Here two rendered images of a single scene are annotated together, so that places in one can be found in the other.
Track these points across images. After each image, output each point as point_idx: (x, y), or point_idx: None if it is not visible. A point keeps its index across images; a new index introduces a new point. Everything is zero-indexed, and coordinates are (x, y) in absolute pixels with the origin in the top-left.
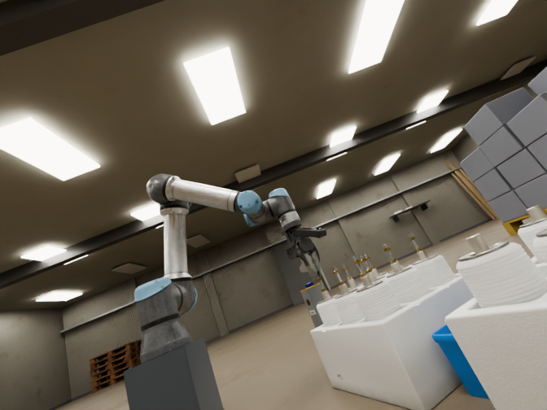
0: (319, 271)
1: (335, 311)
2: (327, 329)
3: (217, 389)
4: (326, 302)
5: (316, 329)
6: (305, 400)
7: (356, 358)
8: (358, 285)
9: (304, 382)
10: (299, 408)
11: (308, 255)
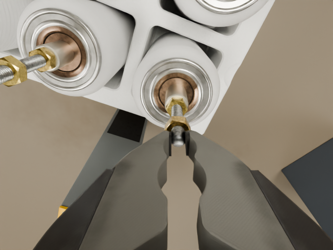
0: (168, 132)
1: (203, 52)
2: (243, 57)
3: (310, 209)
4: (213, 72)
5: (210, 113)
6: (219, 120)
7: None
8: (68, 13)
9: (168, 161)
10: (238, 114)
11: (236, 232)
